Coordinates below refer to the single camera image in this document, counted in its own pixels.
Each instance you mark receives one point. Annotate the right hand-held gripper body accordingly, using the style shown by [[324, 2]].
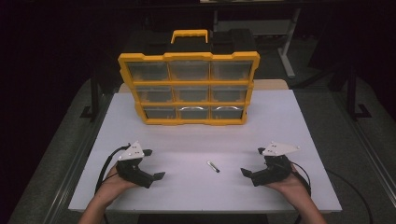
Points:
[[275, 171]]

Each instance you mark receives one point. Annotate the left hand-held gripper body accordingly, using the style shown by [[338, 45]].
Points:
[[132, 169]]

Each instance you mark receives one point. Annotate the clear plastic drawer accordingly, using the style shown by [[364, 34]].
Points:
[[154, 95]]

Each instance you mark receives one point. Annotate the yellow and black organizer case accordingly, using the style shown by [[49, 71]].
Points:
[[190, 56]]

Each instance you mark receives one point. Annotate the person's right hand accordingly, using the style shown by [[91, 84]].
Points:
[[292, 186]]

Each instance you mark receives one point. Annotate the person's left hand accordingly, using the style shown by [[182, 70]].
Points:
[[113, 185]]

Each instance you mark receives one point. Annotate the small metal screw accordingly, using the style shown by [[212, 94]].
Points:
[[213, 166]]

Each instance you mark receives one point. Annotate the beige wooden table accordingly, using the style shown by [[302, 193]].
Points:
[[271, 84]]

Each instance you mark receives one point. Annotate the black metal stand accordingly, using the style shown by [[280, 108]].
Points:
[[95, 102], [352, 96]]

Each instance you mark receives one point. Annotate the set of clear organizer drawers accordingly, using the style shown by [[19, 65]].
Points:
[[231, 70]]

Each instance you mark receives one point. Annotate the grey metal rail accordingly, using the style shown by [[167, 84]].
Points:
[[370, 149], [77, 165]]

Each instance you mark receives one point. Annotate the white desk frame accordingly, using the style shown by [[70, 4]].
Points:
[[288, 53]]

